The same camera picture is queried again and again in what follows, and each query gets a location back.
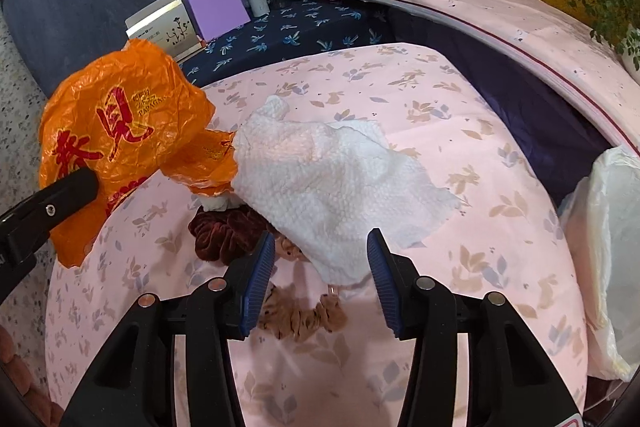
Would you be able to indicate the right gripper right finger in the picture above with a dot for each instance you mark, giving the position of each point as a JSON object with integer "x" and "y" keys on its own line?
{"x": 418, "y": 307}

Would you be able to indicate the round bin white liner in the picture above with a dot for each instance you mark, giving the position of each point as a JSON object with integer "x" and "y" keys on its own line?
{"x": 600, "y": 221}

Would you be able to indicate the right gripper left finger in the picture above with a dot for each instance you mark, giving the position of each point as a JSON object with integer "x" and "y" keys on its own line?
{"x": 224, "y": 308}

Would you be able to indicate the pale pink printed table cover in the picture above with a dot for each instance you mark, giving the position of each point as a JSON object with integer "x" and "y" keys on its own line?
{"x": 554, "y": 47}

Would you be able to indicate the white gold gift box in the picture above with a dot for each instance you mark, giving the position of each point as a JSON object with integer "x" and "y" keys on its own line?
{"x": 167, "y": 24}

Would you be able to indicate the navy floral cloth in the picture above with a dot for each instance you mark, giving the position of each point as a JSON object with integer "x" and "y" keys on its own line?
{"x": 300, "y": 28}

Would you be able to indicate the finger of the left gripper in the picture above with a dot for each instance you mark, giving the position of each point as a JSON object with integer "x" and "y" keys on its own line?
{"x": 27, "y": 226}

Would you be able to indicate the dark red velvet scrunchie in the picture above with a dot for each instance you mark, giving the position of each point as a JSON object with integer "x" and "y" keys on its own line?
{"x": 228, "y": 235}

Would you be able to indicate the orange plastic bag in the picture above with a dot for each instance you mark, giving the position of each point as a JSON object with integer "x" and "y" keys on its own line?
{"x": 206, "y": 165}
{"x": 123, "y": 116}

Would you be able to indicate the small crumpled white tissue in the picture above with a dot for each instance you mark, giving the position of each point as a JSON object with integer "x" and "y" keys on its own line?
{"x": 221, "y": 202}

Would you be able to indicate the white paper towel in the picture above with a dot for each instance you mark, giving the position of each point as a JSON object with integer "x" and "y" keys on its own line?
{"x": 326, "y": 186}

